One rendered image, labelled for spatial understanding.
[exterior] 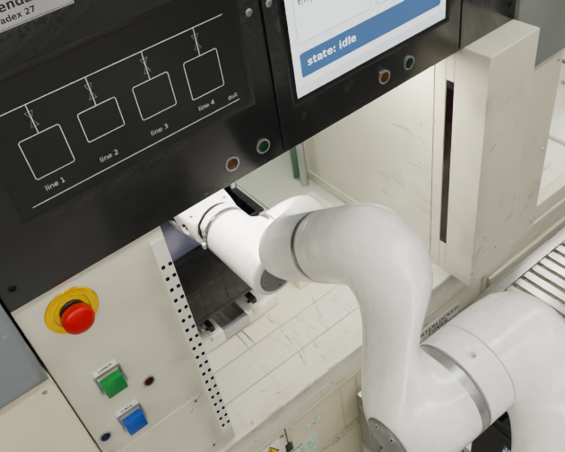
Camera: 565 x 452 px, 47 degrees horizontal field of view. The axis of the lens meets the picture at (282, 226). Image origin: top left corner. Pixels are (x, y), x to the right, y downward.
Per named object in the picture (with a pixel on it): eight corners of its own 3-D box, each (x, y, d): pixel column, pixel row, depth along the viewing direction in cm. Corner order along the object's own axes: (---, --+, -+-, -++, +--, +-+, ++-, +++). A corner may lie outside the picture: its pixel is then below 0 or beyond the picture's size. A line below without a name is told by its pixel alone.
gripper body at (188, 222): (201, 257, 108) (167, 225, 115) (249, 227, 111) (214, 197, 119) (190, 224, 102) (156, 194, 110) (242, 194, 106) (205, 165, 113)
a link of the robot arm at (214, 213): (211, 265, 107) (201, 255, 109) (253, 237, 110) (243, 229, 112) (199, 228, 101) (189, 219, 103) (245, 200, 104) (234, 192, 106)
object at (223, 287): (184, 351, 126) (137, 234, 105) (135, 294, 139) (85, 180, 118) (282, 284, 135) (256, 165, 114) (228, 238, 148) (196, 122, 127)
